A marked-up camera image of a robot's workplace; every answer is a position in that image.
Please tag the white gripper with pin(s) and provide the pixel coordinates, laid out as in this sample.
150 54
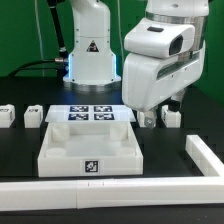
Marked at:
149 81

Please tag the white square table top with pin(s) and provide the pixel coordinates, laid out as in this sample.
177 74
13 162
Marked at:
89 149

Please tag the white L-shaped obstacle fence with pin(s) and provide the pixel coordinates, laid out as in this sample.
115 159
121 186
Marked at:
45 195

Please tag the white marker base plate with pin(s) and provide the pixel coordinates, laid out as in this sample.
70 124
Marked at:
87 113

